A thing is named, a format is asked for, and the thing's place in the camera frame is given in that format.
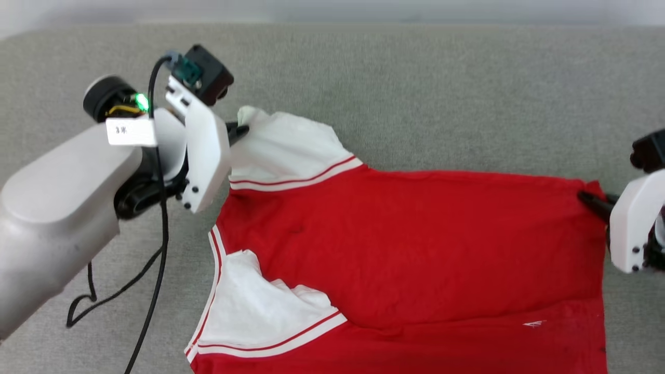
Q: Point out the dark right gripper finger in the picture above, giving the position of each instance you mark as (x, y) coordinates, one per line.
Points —
(612, 198)
(595, 205)

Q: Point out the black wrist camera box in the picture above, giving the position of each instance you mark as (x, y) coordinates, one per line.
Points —
(208, 75)
(649, 150)

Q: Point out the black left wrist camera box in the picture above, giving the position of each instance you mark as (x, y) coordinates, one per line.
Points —
(208, 75)

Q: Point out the red white t-shirt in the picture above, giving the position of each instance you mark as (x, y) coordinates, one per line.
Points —
(415, 249)

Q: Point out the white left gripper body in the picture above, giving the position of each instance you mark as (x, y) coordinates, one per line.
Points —
(208, 150)

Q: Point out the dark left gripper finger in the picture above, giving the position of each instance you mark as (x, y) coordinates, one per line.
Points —
(238, 128)
(235, 140)

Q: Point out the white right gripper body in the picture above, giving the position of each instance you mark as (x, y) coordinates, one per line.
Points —
(631, 223)

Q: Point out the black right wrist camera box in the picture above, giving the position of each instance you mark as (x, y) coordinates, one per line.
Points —
(649, 150)

